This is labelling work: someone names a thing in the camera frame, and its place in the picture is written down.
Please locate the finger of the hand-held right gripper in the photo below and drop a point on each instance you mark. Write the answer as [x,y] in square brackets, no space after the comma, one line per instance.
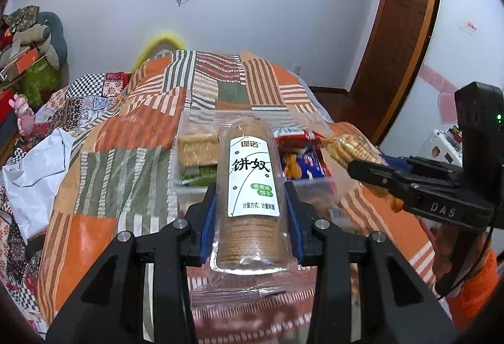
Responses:
[429,168]
[378,176]

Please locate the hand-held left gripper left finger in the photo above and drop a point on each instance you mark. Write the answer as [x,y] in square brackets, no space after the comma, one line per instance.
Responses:
[206,233]

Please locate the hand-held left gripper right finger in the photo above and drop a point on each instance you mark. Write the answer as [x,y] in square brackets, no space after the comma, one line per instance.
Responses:
[294,233]

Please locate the clear packet of orange crisps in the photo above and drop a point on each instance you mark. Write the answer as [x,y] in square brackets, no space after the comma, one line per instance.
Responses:
[350,149]

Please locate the brown biscuit pack white label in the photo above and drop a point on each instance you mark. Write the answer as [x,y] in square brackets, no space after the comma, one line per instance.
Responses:
[252,233]

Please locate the clear plastic container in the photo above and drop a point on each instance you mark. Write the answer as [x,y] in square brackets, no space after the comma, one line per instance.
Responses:
[315,186]

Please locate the green pea packet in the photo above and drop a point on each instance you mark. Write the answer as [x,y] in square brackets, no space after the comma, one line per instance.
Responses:
[201,175]

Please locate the blue and orange snack packet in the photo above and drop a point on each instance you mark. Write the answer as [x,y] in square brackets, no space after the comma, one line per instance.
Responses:
[311,165]

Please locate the pale yellow cake packet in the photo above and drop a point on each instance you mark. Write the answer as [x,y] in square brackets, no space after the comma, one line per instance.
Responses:
[197,150]

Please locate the red snack packet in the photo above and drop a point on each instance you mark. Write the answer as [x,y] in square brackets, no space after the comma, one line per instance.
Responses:
[293,137]

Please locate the person's right forearm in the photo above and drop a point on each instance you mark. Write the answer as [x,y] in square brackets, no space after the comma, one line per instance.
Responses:
[476,296]

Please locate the person's right hand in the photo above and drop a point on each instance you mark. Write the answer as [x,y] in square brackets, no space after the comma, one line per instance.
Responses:
[443,253]

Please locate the white wardrobe door pink hearts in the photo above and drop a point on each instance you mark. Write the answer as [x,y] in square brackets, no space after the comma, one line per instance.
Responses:
[453,52]

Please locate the striped patchwork bedspread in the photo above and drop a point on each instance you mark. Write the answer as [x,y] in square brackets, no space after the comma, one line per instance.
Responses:
[130,155]

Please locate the red and white sticker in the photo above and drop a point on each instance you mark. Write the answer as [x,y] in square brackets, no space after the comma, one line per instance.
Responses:
[468,27]

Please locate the brown wooden door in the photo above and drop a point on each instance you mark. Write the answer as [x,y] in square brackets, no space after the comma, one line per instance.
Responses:
[397,37]

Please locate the checked patchwork quilt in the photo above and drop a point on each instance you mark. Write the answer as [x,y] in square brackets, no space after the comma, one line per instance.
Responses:
[82,103]

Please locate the white cloth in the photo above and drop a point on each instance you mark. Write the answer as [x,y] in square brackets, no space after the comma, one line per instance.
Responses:
[35,178]

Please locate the yellow foam hoop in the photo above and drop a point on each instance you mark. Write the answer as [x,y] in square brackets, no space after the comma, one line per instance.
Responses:
[161,39]

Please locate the pink toy rabbit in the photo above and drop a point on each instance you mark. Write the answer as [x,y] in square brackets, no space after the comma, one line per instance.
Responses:
[24,117]

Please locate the grey box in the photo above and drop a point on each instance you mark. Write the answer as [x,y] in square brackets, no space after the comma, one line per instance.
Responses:
[7,135]

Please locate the green bag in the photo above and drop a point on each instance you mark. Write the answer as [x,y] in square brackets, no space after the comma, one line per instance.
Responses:
[41,80]

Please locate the red box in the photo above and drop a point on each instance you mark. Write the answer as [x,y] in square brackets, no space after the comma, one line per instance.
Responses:
[5,103]

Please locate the grey-green cushion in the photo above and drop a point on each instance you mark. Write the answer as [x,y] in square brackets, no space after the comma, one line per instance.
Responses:
[57,37]

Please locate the orange box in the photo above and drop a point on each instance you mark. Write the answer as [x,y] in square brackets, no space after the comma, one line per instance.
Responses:
[23,60]

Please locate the pile of cloth and plush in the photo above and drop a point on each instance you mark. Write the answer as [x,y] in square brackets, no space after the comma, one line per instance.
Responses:
[23,25]

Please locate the white wall socket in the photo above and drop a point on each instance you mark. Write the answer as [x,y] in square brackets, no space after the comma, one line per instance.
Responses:
[297,69]

